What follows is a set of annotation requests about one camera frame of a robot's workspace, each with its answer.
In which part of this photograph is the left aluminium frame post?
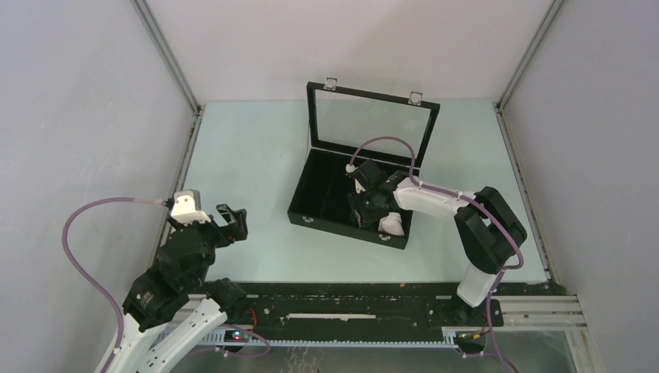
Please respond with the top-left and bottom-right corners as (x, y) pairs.
(131, 0), (202, 115)

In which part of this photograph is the black display case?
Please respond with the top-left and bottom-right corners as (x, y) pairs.
(288, 78), (441, 249)

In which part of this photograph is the right aluminium frame post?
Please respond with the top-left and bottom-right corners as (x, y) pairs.
(496, 0), (567, 112)

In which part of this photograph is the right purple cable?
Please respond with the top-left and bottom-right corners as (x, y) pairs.
(349, 136), (525, 373)

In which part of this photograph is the purple cable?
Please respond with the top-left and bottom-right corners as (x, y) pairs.
(349, 136), (525, 373)
(62, 197), (173, 373)

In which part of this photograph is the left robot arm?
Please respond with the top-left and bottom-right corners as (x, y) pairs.
(97, 204), (249, 372)

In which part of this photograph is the white sock with black stripes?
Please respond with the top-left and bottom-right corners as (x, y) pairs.
(378, 212), (406, 237)

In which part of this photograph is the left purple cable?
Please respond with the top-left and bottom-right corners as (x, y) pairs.
(62, 197), (173, 373)

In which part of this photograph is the aluminium frame post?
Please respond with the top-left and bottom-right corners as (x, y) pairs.
(131, 0), (202, 115)
(496, 0), (567, 112)

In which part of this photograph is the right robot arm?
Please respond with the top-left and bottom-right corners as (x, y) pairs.
(346, 160), (528, 325)

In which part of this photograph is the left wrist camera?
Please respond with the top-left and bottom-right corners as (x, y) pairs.
(169, 190), (211, 225)

